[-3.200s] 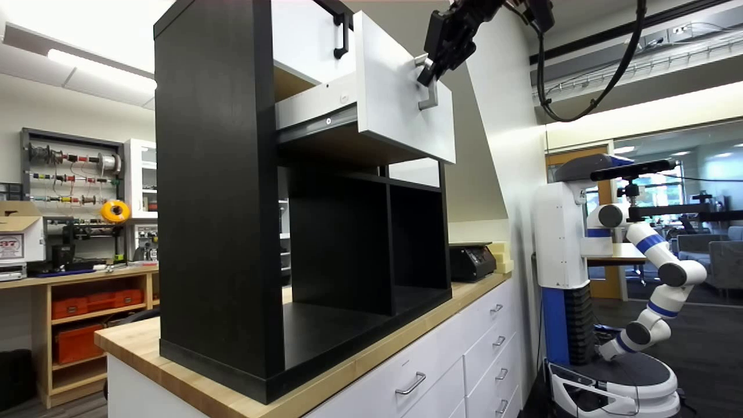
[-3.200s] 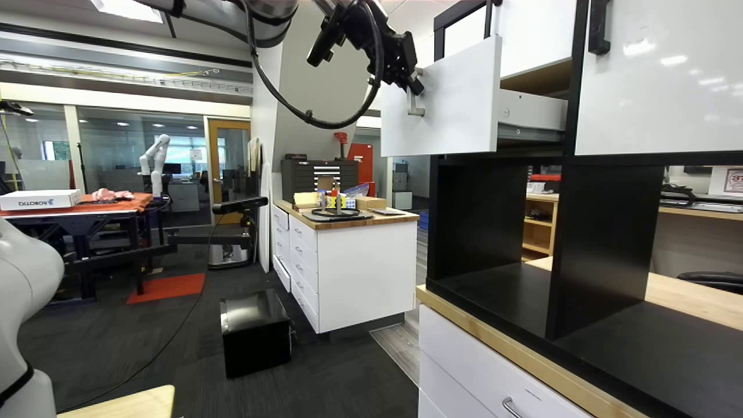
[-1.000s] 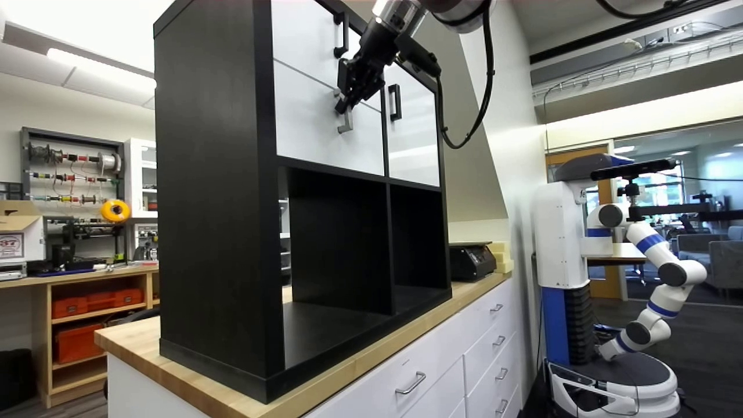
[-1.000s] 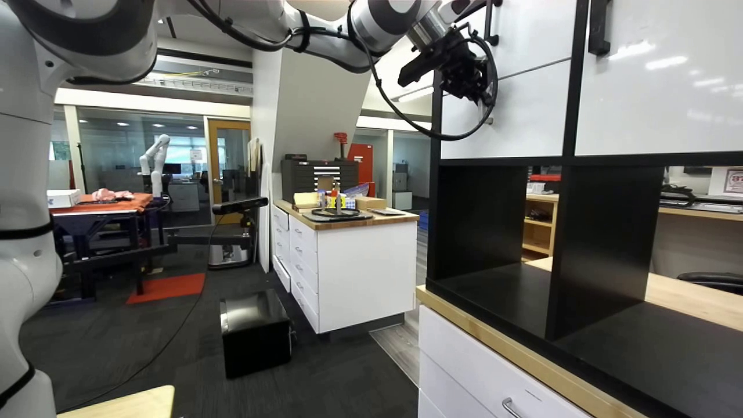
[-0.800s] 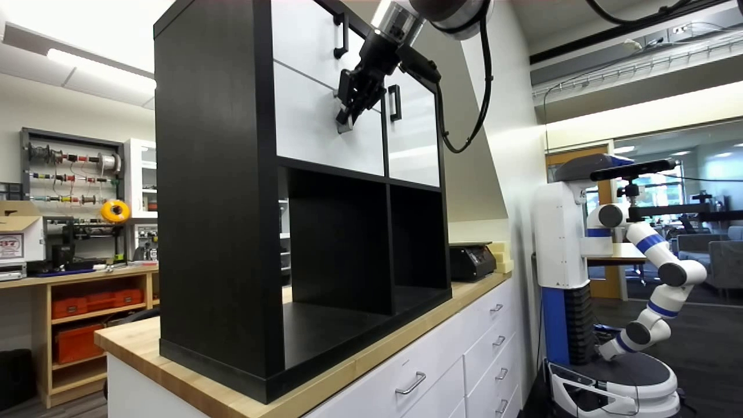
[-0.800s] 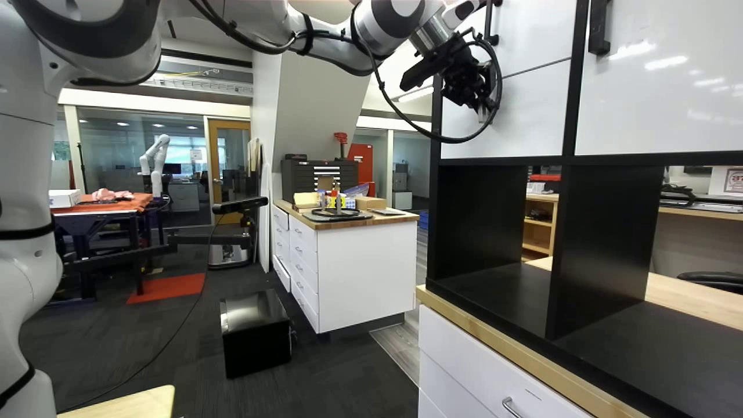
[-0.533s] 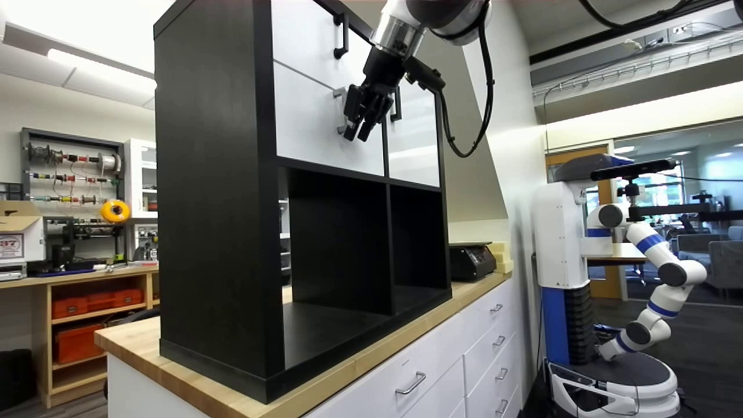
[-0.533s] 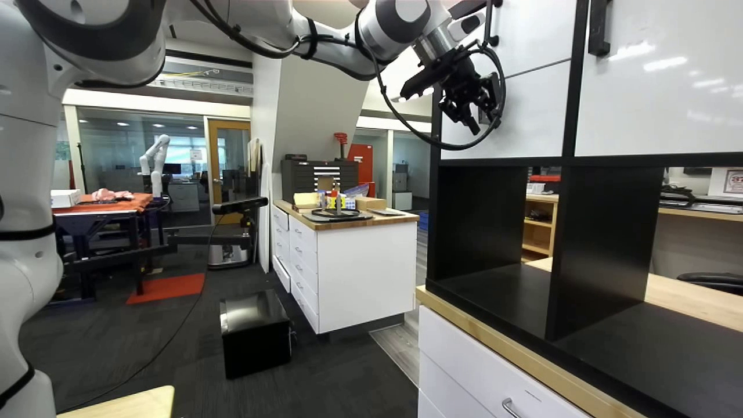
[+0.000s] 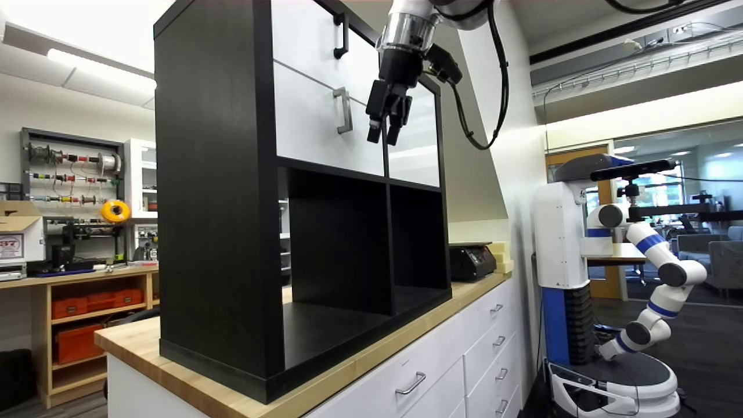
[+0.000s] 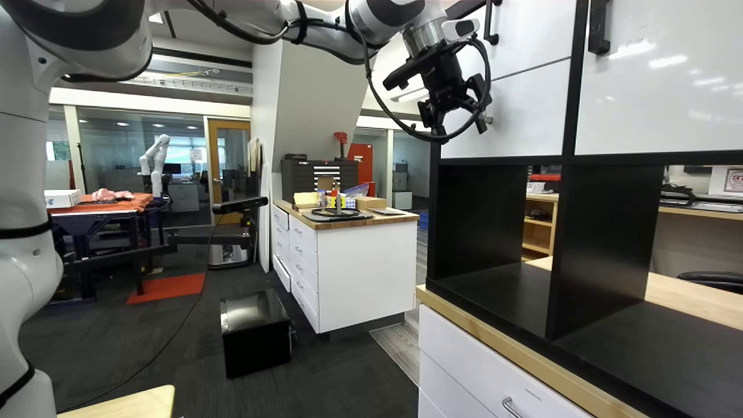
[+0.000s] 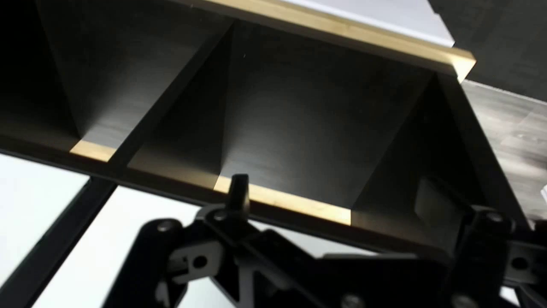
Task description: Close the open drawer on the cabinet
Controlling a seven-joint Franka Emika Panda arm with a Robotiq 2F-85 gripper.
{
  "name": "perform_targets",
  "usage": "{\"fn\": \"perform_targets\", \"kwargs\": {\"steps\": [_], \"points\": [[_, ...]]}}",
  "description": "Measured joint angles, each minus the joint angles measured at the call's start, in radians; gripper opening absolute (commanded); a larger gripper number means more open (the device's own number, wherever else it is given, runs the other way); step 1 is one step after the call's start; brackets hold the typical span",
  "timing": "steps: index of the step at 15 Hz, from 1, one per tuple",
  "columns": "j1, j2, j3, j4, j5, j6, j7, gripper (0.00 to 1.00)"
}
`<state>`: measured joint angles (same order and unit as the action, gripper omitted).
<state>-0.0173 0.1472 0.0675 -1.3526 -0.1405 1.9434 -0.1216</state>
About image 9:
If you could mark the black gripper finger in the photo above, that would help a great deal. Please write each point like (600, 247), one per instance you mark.
(377, 112)
(400, 118)

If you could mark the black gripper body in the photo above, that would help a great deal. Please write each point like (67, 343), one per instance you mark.
(400, 69)

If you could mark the black cabinet shelf unit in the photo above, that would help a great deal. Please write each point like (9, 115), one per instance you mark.
(217, 194)

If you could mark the white counter base cabinet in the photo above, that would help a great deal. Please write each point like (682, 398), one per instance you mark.
(434, 372)

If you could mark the black device on counter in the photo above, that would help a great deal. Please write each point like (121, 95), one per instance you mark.
(469, 262)

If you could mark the blue and white mobile robot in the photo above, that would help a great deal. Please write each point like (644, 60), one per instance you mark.
(561, 255)

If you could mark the yellow spool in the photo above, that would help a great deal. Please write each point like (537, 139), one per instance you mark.
(117, 211)

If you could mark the grey tool board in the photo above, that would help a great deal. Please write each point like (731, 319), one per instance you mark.
(70, 165)

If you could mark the long orange storage bin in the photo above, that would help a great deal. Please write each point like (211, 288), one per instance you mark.
(102, 302)

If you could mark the black benchtop machine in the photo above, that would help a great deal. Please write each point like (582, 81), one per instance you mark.
(59, 251)

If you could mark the cardboard box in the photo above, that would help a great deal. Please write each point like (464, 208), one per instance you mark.
(17, 216)

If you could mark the square orange storage bin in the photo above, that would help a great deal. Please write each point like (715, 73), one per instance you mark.
(78, 343)

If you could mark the white labeled box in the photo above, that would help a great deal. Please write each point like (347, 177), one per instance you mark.
(19, 249)

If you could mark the wooden workbench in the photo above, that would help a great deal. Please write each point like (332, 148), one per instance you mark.
(44, 339)

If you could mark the black floor bin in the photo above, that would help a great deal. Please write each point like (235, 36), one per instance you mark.
(16, 378)

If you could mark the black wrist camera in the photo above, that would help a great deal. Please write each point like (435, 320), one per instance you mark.
(444, 66)

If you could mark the white wall shelf unit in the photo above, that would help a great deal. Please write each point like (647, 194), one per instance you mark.
(143, 177)

